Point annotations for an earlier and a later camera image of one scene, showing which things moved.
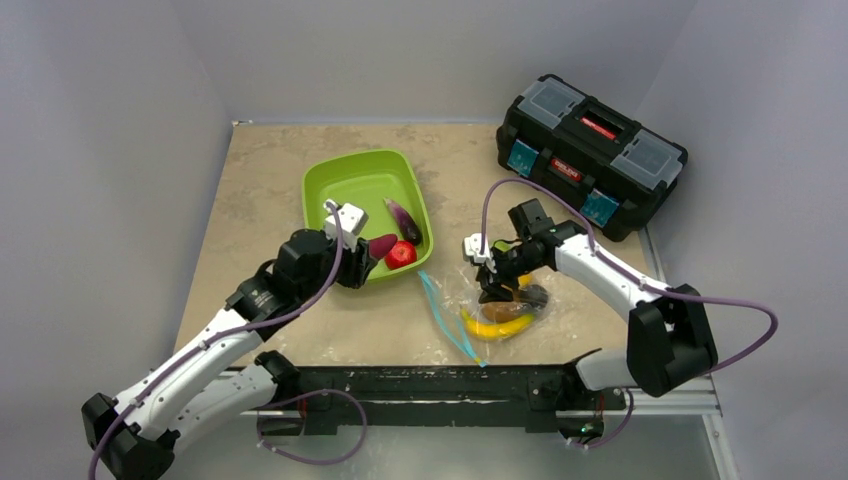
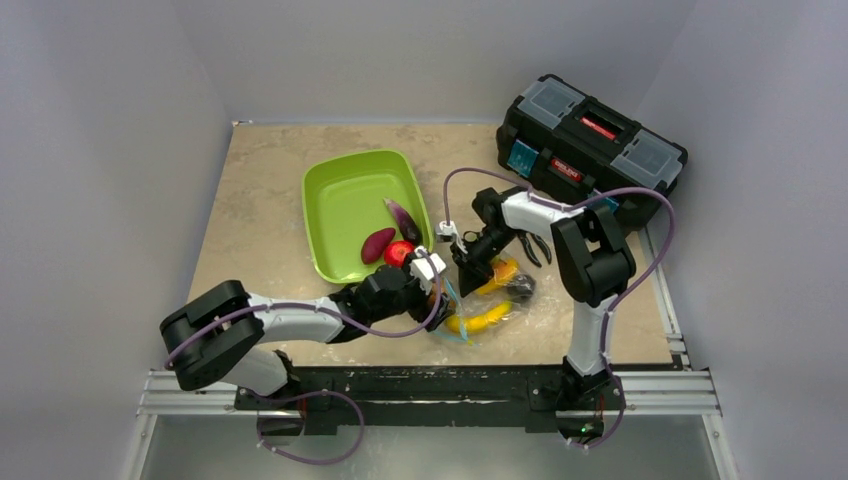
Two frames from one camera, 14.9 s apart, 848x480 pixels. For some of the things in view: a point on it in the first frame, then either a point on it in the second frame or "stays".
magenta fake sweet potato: [380, 245] stays
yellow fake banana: [497, 330] to [463, 324]
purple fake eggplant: [406, 225] stays
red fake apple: [401, 254] stays
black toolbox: [617, 173] stays
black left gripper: [357, 264] to [422, 312]
